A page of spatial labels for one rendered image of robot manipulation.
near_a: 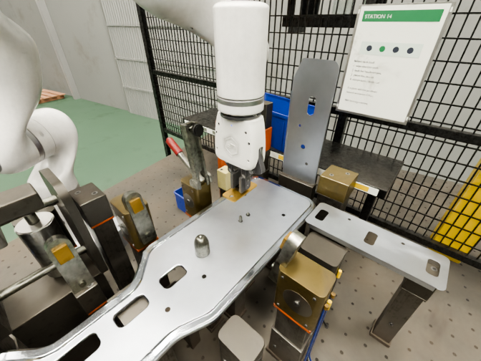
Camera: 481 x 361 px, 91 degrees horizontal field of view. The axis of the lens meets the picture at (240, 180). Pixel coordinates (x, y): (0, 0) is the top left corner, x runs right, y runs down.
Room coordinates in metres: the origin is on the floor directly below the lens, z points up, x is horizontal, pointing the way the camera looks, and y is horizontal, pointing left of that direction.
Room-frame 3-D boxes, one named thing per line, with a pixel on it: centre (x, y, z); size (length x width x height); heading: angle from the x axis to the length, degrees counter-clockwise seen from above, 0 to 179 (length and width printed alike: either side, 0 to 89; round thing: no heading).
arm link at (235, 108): (0.43, 0.00, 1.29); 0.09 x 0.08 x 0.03; 49
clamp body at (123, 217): (0.43, 0.27, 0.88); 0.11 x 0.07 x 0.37; 49
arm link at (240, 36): (0.44, 0.00, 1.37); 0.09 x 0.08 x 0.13; 168
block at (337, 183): (0.55, -0.28, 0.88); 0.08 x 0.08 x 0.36; 49
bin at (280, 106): (0.88, -0.14, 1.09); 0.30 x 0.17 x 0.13; 40
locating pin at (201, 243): (0.34, 0.08, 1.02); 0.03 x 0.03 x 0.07
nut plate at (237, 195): (0.43, 0.00, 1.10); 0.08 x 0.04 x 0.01; 139
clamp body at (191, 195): (0.55, 0.14, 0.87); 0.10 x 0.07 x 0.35; 49
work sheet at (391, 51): (0.79, -0.44, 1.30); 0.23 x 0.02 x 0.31; 49
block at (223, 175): (0.57, 0.04, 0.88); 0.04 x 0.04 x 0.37; 49
